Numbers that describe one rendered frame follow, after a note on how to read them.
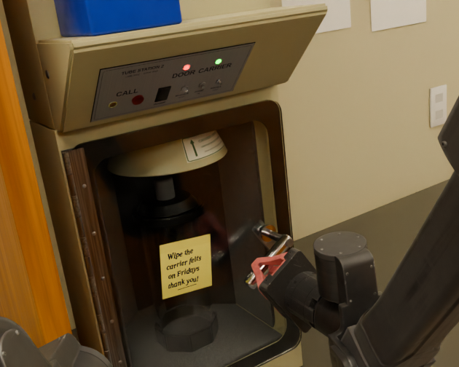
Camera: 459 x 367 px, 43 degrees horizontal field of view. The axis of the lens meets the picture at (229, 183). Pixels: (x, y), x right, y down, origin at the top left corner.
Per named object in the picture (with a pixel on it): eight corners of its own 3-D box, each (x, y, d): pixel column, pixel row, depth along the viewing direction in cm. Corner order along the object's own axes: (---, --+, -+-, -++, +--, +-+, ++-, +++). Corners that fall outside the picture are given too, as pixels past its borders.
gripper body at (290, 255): (290, 244, 72) (330, 263, 66) (327, 290, 77) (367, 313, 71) (256, 283, 70) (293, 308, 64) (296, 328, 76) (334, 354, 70)
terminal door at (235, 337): (124, 430, 79) (65, 146, 67) (299, 342, 93) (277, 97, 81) (127, 434, 78) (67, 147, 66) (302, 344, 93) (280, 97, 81)
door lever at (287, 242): (235, 280, 83) (225, 269, 82) (277, 231, 85) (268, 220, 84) (257, 294, 79) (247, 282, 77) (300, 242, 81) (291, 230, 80)
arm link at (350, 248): (350, 396, 57) (426, 368, 59) (340, 295, 53) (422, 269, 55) (300, 332, 68) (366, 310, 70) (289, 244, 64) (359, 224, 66)
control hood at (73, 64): (52, 131, 66) (33, 41, 63) (278, 81, 82) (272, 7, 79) (87, 145, 56) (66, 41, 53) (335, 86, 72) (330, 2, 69)
